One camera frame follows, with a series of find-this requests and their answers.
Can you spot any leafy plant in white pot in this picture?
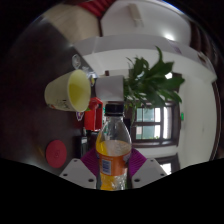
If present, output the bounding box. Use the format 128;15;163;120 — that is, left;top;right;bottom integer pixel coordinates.
94;46;186;125

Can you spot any cream cup with green handle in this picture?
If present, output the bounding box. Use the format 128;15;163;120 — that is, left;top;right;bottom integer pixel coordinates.
44;69;93;113

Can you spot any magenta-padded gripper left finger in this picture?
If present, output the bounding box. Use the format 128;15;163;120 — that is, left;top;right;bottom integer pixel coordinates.
59;148;99;190

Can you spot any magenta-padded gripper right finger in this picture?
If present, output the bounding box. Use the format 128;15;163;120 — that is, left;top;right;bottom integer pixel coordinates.
129;148;168;190

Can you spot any red pouch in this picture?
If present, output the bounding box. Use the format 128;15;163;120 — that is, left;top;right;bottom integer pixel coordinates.
83;97;104;132

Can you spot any white notice on column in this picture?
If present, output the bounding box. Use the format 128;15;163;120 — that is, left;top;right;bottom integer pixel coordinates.
169;39;183;55

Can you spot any purple rimmed round badge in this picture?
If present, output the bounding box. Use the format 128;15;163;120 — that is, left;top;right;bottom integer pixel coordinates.
75;111;85;122

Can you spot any dark wooden double door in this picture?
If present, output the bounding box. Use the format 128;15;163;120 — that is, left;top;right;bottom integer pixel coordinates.
151;154;181;176

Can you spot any orange drink plastic bottle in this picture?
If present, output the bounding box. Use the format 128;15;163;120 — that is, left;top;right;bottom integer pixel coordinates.
94;103;133;192

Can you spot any white wall unit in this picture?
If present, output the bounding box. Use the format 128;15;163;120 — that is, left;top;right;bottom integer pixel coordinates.
128;3;145;28

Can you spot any dark framed window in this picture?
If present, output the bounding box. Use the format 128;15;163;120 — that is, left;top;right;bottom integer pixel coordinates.
130;102;178;148

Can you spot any red carpeted staircase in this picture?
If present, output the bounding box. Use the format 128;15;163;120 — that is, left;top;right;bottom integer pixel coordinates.
78;0;116;18

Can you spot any flat round red coaster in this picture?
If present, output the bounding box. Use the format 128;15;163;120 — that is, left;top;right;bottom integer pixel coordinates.
45;139;68;169

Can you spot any clear round badge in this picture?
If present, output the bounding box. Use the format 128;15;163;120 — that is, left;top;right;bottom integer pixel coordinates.
71;53;83;70

